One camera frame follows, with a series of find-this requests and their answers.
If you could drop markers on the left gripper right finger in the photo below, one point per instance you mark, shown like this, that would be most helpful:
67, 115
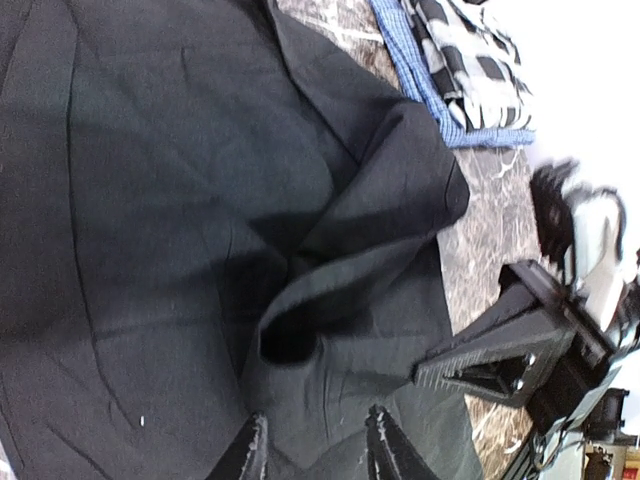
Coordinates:
390, 454

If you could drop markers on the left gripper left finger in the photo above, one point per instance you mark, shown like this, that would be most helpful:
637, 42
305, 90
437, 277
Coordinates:
246, 457

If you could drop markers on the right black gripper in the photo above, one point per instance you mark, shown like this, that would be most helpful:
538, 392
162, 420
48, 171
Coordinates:
560, 372

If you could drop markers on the black long sleeve shirt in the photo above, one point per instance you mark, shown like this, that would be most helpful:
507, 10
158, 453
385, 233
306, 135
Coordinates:
208, 210

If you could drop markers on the black white plaid shirt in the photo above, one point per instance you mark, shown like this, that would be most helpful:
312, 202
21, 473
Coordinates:
474, 64

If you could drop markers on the blue checked folded shirt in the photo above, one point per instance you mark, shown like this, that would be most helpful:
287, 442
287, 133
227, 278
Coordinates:
416, 83

